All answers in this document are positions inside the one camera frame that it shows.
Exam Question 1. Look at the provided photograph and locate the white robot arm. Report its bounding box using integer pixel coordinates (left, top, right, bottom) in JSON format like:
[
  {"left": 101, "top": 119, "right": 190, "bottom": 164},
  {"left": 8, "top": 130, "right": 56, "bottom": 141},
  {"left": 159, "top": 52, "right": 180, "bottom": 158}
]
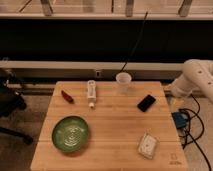
[{"left": 171, "top": 59, "right": 213, "bottom": 103}]

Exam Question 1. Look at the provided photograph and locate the black eraser block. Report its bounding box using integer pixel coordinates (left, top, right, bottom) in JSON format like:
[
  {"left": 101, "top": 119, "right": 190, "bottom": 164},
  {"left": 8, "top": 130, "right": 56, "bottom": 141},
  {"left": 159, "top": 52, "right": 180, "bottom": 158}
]
[{"left": 137, "top": 95, "right": 156, "bottom": 112}]

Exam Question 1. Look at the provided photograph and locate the clear plastic cup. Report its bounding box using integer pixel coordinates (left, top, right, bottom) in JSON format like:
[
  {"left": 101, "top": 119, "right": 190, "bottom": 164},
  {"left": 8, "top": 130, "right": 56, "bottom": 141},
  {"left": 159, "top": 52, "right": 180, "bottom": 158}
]
[{"left": 116, "top": 72, "right": 132, "bottom": 93}]

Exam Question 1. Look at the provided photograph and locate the red chili pepper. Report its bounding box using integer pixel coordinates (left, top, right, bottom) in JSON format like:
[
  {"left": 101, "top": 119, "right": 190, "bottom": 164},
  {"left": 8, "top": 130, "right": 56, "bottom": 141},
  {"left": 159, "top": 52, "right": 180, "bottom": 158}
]
[{"left": 61, "top": 90, "right": 74, "bottom": 103}]

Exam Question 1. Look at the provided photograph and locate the green round plate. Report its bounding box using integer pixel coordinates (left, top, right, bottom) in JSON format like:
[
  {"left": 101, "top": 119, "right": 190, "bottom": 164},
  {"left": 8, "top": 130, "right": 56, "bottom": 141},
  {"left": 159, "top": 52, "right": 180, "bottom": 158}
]
[{"left": 51, "top": 116, "right": 90, "bottom": 153}]

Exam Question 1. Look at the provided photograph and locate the blue connector box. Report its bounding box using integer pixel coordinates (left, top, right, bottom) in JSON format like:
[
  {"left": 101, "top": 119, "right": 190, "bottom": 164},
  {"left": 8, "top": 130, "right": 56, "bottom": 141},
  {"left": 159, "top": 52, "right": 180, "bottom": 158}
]
[{"left": 172, "top": 112, "right": 187, "bottom": 129}]

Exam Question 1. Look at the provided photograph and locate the black office chair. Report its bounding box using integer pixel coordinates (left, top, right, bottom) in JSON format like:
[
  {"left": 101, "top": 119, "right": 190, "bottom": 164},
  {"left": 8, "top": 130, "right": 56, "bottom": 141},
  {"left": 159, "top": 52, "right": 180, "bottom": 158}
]
[{"left": 0, "top": 69, "right": 33, "bottom": 144}]

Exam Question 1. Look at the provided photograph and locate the black hanging cable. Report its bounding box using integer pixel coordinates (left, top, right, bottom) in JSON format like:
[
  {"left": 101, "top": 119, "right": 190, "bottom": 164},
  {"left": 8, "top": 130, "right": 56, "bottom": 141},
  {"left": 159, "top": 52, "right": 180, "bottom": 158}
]
[{"left": 119, "top": 10, "right": 150, "bottom": 74}]

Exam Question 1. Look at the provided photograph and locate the black floor cable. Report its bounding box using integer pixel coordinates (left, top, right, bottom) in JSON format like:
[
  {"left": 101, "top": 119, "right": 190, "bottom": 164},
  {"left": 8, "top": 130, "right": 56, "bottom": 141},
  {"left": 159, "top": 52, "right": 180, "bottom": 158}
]
[{"left": 177, "top": 94, "right": 213, "bottom": 171}]

